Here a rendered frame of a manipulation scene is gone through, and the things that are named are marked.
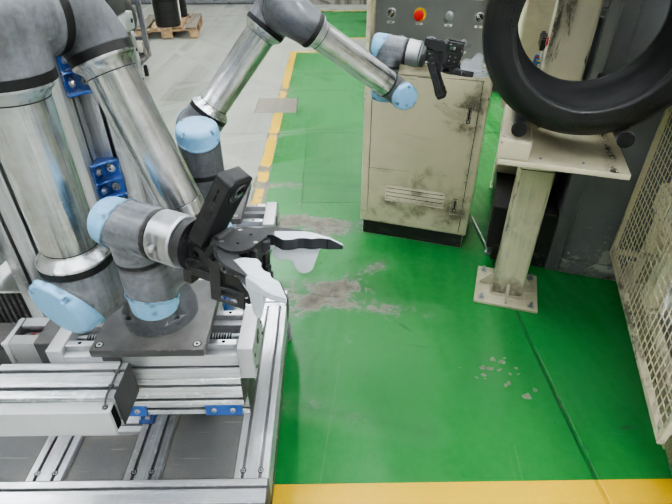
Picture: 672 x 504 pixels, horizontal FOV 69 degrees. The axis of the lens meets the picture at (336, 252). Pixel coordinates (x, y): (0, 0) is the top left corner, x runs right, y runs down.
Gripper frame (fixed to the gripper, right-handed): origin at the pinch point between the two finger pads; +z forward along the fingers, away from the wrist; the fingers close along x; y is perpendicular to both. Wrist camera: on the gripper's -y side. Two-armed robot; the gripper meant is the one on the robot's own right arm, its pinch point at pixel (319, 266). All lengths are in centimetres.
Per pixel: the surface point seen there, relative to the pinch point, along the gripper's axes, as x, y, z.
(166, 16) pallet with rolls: -523, 6, -492
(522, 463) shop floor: -76, 97, 37
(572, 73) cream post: -142, -11, 23
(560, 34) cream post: -140, -22, 16
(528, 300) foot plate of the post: -156, 85, 29
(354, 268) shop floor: -147, 87, -50
